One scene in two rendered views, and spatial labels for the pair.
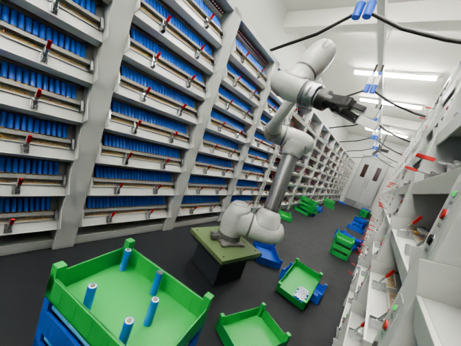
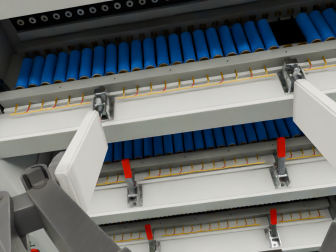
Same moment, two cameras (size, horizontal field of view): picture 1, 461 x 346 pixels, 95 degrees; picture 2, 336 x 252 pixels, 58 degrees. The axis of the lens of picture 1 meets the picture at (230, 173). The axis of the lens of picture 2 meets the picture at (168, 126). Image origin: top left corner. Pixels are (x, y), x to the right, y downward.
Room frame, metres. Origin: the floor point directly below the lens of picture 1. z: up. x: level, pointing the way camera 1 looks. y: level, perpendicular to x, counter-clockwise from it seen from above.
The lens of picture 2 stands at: (0.81, -0.25, 1.18)
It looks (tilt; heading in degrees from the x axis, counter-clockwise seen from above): 38 degrees down; 240
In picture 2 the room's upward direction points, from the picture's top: 11 degrees counter-clockwise
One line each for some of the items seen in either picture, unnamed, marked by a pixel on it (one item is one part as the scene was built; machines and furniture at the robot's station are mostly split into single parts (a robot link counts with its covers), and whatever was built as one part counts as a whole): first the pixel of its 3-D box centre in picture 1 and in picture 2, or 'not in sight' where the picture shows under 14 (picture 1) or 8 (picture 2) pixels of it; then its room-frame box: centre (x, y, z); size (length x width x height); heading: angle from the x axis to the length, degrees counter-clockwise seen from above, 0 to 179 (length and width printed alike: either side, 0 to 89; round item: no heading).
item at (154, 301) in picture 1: (151, 311); not in sight; (0.41, 0.06, 0.44); 0.02 x 0.02 x 0.06
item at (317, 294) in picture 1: (302, 281); not in sight; (1.50, -0.79, 0.04); 0.30 x 0.20 x 0.08; 55
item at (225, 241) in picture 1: (226, 235); not in sight; (1.32, -0.11, 0.26); 0.22 x 0.18 x 0.06; 125
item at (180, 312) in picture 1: (134, 295); not in sight; (0.43, 0.11, 0.44); 0.30 x 0.20 x 0.08; 68
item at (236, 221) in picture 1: (237, 217); not in sight; (1.33, -0.14, 0.39); 0.18 x 0.16 x 0.22; 84
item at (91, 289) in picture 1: (89, 297); not in sight; (0.39, 0.19, 0.44); 0.02 x 0.02 x 0.06
